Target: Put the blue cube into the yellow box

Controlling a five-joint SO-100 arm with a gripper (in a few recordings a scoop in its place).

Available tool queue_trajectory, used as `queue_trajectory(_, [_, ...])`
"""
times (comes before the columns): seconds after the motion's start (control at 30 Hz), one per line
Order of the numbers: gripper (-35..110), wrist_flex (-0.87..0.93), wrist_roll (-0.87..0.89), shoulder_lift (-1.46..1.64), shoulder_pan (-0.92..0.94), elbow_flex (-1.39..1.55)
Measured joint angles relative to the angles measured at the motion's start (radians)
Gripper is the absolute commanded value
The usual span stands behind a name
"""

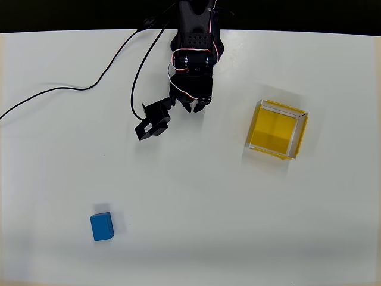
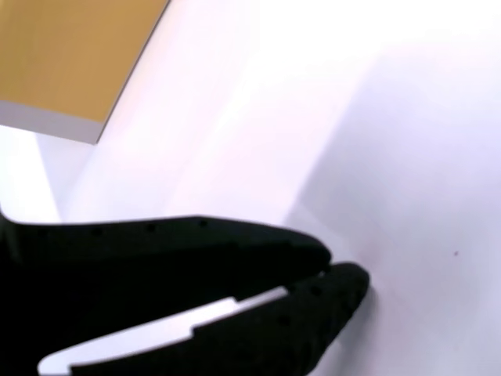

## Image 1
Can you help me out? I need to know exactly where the black camera cable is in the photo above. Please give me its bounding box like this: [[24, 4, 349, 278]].
[[130, 25, 170, 121]]

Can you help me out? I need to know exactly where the long black cable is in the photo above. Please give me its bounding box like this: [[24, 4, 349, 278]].
[[0, 17, 158, 121]]

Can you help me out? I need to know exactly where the blue block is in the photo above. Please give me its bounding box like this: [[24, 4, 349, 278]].
[[89, 212, 115, 242]]

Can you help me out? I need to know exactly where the yellow box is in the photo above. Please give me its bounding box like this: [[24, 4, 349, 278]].
[[246, 99, 309, 161]]

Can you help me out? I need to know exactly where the white red servo wire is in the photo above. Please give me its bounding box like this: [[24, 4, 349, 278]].
[[167, 5, 223, 102]]

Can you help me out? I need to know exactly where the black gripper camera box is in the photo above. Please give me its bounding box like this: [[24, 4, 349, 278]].
[[134, 97, 175, 141]]

